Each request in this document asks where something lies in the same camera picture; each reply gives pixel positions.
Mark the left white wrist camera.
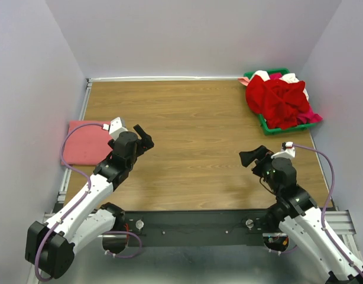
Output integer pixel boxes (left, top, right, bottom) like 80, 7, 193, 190
102, 117, 128, 140

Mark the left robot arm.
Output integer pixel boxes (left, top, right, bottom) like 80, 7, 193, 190
25, 124, 154, 282

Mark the red t-shirt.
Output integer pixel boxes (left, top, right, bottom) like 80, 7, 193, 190
247, 76, 310, 130

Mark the white t-shirt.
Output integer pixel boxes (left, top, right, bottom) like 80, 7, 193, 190
245, 70, 299, 104

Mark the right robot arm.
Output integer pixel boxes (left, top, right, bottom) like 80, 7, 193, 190
239, 142, 363, 283

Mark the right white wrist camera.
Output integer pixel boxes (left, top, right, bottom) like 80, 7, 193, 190
271, 141, 296, 160

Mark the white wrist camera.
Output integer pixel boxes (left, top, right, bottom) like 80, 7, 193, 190
271, 141, 296, 160
102, 117, 128, 140

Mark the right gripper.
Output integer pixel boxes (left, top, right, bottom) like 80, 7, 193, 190
239, 144, 281, 195

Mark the light pink cloth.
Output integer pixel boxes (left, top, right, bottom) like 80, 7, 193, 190
238, 77, 250, 86

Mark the magenta t-shirt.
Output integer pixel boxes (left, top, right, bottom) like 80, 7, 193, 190
268, 72, 323, 125

